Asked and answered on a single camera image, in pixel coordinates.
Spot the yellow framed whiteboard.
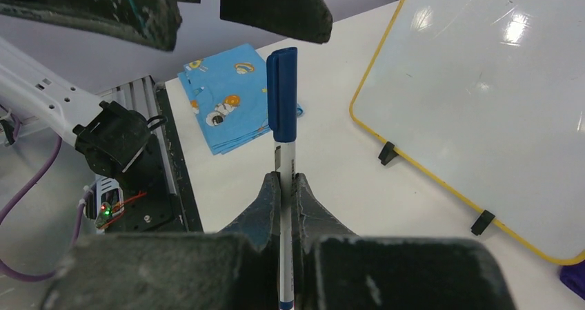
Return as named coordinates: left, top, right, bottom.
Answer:
left=349, top=0, right=584, bottom=265

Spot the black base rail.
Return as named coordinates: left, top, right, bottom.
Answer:
left=103, top=77, right=203, bottom=232

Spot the blue cartoon cloth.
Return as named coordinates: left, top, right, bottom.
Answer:
left=177, top=44, right=304, bottom=155

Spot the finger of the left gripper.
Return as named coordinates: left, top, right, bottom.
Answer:
left=220, top=0, right=333, bottom=43
left=1, top=0, right=182, bottom=51

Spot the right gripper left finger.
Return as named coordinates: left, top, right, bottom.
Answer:
left=41, top=173, right=280, bottom=309

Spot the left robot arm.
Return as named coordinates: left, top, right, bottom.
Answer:
left=1, top=0, right=333, bottom=179

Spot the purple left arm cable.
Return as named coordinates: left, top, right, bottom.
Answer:
left=0, top=115, right=99, bottom=282

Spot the purple folded towel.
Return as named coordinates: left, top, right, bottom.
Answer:
left=559, top=262, right=585, bottom=299

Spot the blue capped marker pen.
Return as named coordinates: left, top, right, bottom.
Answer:
left=266, top=47, right=298, bottom=309

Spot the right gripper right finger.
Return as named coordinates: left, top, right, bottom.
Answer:
left=292, top=173, right=516, bottom=309

